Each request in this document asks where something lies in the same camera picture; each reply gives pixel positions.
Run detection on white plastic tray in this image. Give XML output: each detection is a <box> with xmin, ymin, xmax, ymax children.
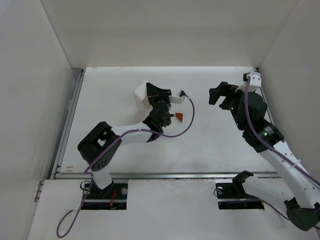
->
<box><xmin>133</xmin><ymin>79</ymin><xmax>154</xmax><ymax>120</ymax></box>

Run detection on orange triangular wood block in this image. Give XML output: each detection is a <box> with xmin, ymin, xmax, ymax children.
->
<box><xmin>175</xmin><ymin>112</ymin><xmax>184</xmax><ymax>123</ymax></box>

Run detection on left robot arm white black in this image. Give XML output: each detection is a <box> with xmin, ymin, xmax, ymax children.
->
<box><xmin>77</xmin><ymin>82</ymin><xmax>172</xmax><ymax>194</ymax></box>

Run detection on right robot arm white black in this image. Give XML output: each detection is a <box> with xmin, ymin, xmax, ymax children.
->
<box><xmin>208</xmin><ymin>81</ymin><xmax>320</xmax><ymax>231</ymax></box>

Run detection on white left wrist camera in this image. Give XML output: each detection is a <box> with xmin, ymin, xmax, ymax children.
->
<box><xmin>169</xmin><ymin>90</ymin><xmax>186</xmax><ymax>105</ymax></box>

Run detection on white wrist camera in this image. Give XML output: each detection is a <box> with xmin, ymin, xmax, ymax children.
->
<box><xmin>237</xmin><ymin>71</ymin><xmax>262</xmax><ymax>92</ymax></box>
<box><xmin>169</xmin><ymin>90</ymin><xmax>186</xmax><ymax>105</ymax></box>

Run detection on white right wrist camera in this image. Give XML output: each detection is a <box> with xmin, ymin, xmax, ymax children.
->
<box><xmin>237</xmin><ymin>71</ymin><xmax>262</xmax><ymax>92</ymax></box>

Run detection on aluminium rail front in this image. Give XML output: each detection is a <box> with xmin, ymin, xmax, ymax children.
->
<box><xmin>51</xmin><ymin>170</ymin><xmax>282</xmax><ymax>180</ymax></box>

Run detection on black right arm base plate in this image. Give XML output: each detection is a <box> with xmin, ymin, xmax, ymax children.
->
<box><xmin>213</xmin><ymin>182</ymin><xmax>265</xmax><ymax>210</ymax></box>

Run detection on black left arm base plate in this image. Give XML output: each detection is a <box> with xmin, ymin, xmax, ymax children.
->
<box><xmin>81</xmin><ymin>182</ymin><xmax>128</xmax><ymax>210</ymax></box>

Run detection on aluminium rail left side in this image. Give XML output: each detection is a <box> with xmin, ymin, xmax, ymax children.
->
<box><xmin>46</xmin><ymin>67</ymin><xmax>86</xmax><ymax>180</ymax></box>

